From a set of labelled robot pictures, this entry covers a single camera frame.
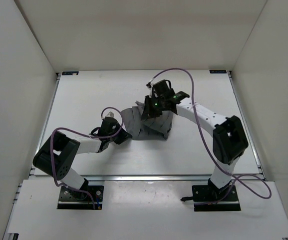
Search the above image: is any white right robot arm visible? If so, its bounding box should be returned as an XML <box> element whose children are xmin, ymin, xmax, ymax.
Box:
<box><xmin>142</xmin><ymin>80</ymin><xmax>249</xmax><ymax>200</ymax></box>

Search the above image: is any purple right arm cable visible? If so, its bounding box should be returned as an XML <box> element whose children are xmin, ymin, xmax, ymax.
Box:
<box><xmin>150</xmin><ymin>68</ymin><xmax>272</xmax><ymax>205</ymax></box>

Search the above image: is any blue label sticker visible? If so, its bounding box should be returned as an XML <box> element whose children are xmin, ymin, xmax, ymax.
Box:
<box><xmin>209</xmin><ymin>69</ymin><xmax>227</xmax><ymax>74</ymax></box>
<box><xmin>61</xmin><ymin>71</ymin><xmax>79</xmax><ymax>76</ymax></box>

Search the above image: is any grey pleated skirt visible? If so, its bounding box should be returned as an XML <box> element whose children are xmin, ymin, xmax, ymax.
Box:
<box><xmin>121</xmin><ymin>101</ymin><xmax>174</xmax><ymax>141</ymax></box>

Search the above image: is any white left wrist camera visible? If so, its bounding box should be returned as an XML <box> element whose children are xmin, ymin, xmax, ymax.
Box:
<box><xmin>104</xmin><ymin>111</ymin><xmax>114</xmax><ymax>118</ymax></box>

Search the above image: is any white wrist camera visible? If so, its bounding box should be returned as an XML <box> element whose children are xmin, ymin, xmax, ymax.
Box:
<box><xmin>104</xmin><ymin>111</ymin><xmax>114</xmax><ymax>118</ymax></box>
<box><xmin>146</xmin><ymin>79</ymin><xmax>154</xmax><ymax>90</ymax></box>

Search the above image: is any blue label sticker left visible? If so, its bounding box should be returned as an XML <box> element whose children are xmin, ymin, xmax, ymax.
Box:
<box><xmin>61</xmin><ymin>71</ymin><xmax>79</xmax><ymax>76</ymax></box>

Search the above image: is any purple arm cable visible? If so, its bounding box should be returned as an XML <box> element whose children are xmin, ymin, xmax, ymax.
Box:
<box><xmin>48</xmin><ymin>107</ymin><xmax>124</xmax><ymax>210</ymax></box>
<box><xmin>150</xmin><ymin>68</ymin><xmax>272</xmax><ymax>205</ymax></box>

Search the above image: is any blue label sticker right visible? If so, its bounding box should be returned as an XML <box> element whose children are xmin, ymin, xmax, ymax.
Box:
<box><xmin>209</xmin><ymin>69</ymin><xmax>227</xmax><ymax>74</ymax></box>

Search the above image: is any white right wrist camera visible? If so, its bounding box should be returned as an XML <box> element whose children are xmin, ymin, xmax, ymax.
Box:
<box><xmin>146</xmin><ymin>79</ymin><xmax>154</xmax><ymax>90</ymax></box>

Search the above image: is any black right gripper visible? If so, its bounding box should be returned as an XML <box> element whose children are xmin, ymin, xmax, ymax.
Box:
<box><xmin>142</xmin><ymin>95</ymin><xmax>166</xmax><ymax>120</ymax></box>

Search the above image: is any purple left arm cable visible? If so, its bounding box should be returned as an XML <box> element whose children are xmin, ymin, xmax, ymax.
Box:
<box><xmin>48</xmin><ymin>107</ymin><xmax>124</xmax><ymax>210</ymax></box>

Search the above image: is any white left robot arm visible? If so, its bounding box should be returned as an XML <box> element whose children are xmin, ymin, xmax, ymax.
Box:
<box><xmin>33</xmin><ymin>116</ymin><xmax>132</xmax><ymax>200</ymax></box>

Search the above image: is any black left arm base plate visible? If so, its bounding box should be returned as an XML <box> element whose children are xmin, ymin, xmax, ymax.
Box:
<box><xmin>57</xmin><ymin>185</ymin><xmax>104</xmax><ymax>210</ymax></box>

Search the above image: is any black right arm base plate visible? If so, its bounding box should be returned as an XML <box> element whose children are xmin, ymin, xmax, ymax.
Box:
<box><xmin>181</xmin><ymin>185</ymin><xmax>241</xmax><ymax>212</ymax></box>

